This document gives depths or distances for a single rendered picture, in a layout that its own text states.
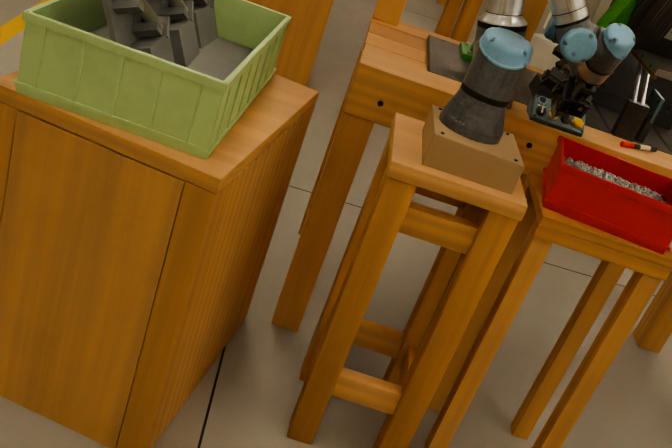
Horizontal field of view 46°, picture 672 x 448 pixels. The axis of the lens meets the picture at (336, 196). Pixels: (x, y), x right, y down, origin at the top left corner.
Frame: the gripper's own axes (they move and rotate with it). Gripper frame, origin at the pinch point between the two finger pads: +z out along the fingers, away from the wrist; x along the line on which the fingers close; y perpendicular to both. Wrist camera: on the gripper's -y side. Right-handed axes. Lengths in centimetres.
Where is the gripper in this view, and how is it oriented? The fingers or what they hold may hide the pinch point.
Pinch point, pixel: (556, 110)
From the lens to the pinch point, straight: 222.6
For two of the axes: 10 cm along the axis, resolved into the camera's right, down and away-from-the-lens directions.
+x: 9.5, 3.2, 0.5
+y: -2.6, 8.4, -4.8
